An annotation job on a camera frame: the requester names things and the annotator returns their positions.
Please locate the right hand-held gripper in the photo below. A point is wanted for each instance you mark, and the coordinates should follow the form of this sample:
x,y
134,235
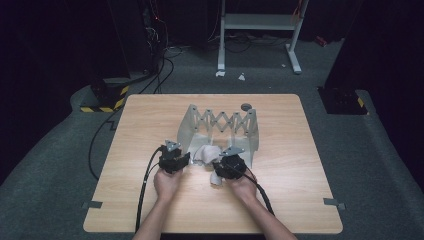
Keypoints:
x,y
230,168

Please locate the white expandable metal bookend rack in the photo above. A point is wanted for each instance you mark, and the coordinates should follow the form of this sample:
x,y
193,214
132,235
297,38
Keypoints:
x,y
186,133

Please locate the black yellow striped stand base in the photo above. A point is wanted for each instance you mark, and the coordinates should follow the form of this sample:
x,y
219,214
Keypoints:
x,y
343,101
110,98

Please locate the white paper scrap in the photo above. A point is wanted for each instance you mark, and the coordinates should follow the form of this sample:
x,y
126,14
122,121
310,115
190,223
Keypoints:
x,y
220,73
241,77

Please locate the small red object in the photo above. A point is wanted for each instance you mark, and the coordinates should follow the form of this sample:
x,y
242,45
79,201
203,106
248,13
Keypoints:
x,y
321,41

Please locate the person's right hand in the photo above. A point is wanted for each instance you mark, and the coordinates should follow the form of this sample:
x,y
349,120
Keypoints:
x,y
245,188

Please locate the grey round table grommet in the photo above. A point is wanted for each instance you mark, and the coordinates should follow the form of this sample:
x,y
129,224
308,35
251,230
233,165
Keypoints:
x,y
246,106

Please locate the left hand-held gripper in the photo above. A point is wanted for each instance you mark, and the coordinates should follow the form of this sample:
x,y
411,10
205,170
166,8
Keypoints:
x,y
171,161

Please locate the person's left hand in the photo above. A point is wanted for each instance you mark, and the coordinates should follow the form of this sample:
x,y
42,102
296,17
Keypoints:
x,y
168,186

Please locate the white metal stand frame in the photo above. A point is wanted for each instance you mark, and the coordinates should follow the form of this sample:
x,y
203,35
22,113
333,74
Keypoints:
x,y
256,21

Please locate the grey tape piece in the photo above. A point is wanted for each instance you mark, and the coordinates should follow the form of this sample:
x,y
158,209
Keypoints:
x,y
93,204
333,202

